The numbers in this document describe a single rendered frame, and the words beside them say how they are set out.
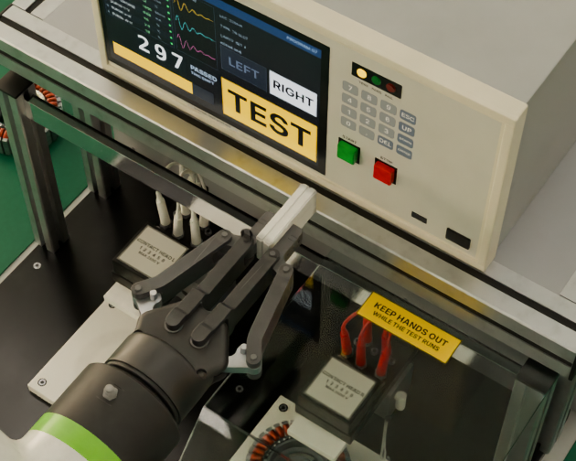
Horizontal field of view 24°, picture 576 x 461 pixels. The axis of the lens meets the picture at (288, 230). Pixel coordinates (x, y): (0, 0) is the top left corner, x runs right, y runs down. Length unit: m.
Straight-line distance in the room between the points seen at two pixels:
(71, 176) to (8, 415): 0.36
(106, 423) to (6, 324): 0.62
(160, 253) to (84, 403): 0.46
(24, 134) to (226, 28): 0.37
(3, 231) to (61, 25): 0.39
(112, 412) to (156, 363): 0.06
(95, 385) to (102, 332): 0.55
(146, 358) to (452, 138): 0.30
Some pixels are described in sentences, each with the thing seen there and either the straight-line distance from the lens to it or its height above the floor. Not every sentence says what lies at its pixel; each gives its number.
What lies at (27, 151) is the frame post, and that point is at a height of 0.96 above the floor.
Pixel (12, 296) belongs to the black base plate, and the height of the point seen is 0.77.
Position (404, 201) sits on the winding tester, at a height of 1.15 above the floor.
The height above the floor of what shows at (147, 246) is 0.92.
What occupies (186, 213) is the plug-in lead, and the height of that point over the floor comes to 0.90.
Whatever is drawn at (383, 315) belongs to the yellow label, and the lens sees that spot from 1.22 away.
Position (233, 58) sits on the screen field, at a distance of 1.19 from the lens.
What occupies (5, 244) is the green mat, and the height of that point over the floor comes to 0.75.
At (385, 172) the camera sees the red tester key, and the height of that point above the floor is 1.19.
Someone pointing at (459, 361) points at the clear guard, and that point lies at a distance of 1.20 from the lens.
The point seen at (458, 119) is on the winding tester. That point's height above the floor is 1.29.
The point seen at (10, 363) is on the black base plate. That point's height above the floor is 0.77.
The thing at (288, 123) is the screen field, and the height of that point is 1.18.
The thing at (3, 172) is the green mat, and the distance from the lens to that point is 1.75.
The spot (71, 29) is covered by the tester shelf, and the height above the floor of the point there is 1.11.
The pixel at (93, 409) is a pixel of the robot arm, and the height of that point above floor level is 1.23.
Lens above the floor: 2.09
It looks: 54 degrees down
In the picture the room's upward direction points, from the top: straight up
